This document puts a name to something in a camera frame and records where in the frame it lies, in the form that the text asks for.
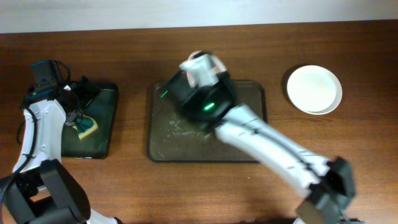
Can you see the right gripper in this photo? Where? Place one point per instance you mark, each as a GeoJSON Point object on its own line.
{"type": "Point", "coordinates": [223, 84]}

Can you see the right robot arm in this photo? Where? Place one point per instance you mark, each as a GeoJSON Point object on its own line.
{"type": "Point", "coordinates": [203, 92]}

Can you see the small black water tray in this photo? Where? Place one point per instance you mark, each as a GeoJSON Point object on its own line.
{"type": "Point", "coordinates": [96, 144]}

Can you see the large brown serving tray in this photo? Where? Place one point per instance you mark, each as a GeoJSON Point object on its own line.
{"type": "Point", "coordinates": [171, 138]}

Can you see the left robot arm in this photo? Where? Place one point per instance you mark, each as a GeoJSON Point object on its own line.
{"type": "Point", "coordinates": [40, 189]}

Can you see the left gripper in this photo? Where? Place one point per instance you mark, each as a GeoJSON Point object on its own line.
{"type": "Point", "coordinates": [86, 92]}

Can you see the white plate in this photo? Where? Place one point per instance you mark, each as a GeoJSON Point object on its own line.
{"type": "Point", "coordinates": [202, 68]}
{"type": "Point", "coordinates": [315, 105]}

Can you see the green and yellow sponge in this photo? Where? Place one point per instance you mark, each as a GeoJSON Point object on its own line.
{"type": "Point", "coordinates": [85, 126]}

